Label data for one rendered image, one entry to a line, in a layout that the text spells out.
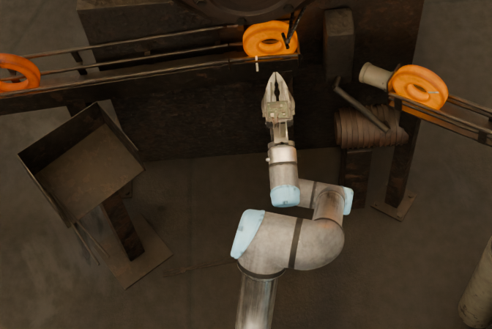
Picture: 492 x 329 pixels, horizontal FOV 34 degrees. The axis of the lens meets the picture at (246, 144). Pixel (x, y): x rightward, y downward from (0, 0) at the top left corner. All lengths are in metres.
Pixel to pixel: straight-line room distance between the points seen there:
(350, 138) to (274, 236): 0.68
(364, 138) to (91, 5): 0.86
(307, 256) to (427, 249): 1.06
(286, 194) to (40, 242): 1.13
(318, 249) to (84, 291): 1.21
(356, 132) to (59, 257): 1.14
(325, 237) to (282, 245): 0.10
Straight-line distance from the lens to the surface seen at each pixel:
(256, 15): 2.02
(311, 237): 1.81
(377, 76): 2.30
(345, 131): 2.41
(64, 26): 3.43
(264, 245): 1.81
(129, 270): 2.82
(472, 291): 2.54
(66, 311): 2.83
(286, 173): 2.11
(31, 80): 2.45
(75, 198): 2.30
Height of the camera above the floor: 2.58
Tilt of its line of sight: 60 degrees down
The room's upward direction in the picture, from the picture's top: 7 degrees counter-clockwise
